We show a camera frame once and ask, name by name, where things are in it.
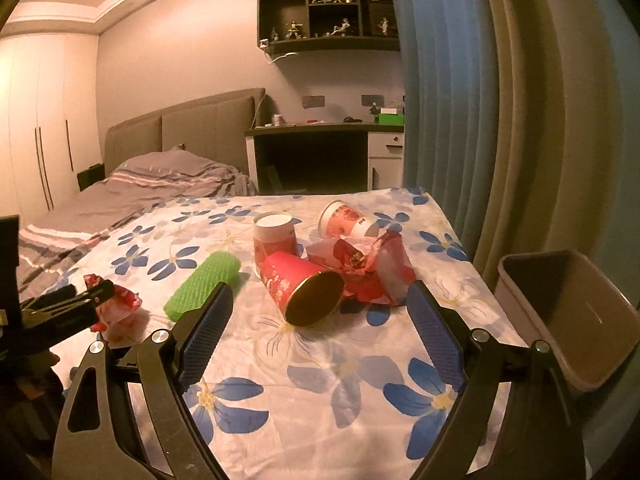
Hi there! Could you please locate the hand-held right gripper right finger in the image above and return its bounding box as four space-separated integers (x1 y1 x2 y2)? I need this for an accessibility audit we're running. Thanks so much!
407 280 588 480

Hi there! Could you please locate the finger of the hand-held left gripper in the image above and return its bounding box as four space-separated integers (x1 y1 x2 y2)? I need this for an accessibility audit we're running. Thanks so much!
21 304 100 357
21 279 117 317

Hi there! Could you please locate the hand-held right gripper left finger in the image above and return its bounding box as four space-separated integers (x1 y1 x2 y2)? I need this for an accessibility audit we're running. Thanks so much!
52 282 236 480

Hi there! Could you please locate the green foam net sleeve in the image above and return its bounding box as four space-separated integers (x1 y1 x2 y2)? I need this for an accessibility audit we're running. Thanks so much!
164 252 242 321

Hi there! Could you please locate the red plastic wrapper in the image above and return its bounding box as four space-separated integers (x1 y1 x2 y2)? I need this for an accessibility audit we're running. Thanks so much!
82 272 147 347

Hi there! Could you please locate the large red plastic bag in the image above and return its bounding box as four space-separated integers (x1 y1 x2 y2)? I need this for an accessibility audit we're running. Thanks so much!
306 230 417 307

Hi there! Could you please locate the red gold paper cup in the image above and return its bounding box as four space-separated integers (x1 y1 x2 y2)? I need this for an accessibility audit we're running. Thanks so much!
260 251 346 329

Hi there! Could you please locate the white red paper cup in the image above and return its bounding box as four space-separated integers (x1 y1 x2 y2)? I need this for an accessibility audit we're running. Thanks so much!
318 200 381 240
252 212 296 279

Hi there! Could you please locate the brown waste bin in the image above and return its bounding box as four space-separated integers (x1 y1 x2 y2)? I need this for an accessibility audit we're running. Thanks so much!
496 249 640 393

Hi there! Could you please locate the blue floral bedsheet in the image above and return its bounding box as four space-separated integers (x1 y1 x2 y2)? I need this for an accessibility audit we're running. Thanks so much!
15 186 531 480

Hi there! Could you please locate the black nightstand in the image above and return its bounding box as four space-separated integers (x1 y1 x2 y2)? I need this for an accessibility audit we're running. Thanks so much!
77 164 106 194

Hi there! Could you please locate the grey striped duvet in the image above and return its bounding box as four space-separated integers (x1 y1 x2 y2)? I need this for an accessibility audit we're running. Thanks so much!
15 147 259 291

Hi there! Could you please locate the white wardrobe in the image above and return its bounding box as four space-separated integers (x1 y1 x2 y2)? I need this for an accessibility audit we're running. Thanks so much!
0 35 101 217

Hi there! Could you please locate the white drawer cabinet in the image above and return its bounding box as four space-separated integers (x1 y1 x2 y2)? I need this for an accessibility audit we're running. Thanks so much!
367 130 405 191

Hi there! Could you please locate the brown padded headboard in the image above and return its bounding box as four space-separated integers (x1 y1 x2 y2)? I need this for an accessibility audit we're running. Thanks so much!
104 88 266 181

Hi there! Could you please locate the dark top desk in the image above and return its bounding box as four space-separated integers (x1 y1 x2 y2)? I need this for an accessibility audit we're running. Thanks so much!
244 122 406 196

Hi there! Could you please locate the beige curtain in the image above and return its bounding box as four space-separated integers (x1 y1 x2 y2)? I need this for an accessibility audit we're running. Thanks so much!
470 0 581 286

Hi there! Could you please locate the group of small figurines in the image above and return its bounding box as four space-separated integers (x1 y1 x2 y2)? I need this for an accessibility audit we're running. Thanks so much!
270 0 392 40

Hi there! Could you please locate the dark wall shelf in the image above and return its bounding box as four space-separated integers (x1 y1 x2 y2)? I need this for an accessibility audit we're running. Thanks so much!
257 0 401 54

